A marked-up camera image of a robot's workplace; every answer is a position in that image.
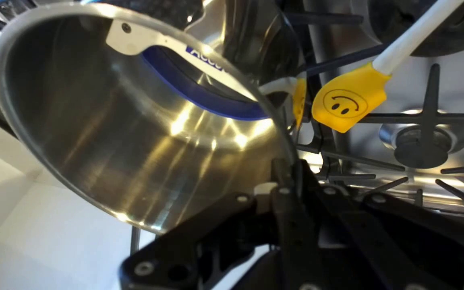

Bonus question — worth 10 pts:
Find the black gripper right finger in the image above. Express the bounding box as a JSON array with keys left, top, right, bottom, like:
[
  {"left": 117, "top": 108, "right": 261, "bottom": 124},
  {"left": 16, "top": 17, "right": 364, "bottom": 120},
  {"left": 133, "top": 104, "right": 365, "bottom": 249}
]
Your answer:
[{"left": 272, "top": 159, "right": 464, "bottom": 290}]

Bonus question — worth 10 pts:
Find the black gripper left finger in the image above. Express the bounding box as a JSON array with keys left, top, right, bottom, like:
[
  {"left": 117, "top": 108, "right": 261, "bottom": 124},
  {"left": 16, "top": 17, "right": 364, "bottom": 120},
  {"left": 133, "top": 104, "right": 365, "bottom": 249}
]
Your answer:
[{"left": 119, "top": 193, "right": 272, "bottom": 290}]

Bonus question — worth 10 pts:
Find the stainless steel pot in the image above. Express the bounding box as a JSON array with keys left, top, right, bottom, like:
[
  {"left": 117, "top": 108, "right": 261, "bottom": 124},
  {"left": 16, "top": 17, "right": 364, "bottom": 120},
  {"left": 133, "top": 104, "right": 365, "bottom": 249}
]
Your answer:
[{"left": 0, "top": 0, "right": 304, "bottom": 232}]

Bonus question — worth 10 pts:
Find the stainless steel stove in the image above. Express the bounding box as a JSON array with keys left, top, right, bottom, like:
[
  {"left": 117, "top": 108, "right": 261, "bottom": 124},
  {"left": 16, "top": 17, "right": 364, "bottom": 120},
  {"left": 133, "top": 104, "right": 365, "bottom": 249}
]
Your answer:
[{"left": 280, "top": 0, "right": 464, "bottom": 222}]

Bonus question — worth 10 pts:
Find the yellow smiley silicone spatula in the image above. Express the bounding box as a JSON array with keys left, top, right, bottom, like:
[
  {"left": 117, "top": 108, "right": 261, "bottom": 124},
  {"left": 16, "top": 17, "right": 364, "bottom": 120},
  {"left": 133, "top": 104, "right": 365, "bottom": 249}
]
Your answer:
[{"left": 311, "top": 0, "right": 464, "bottom": 133}]

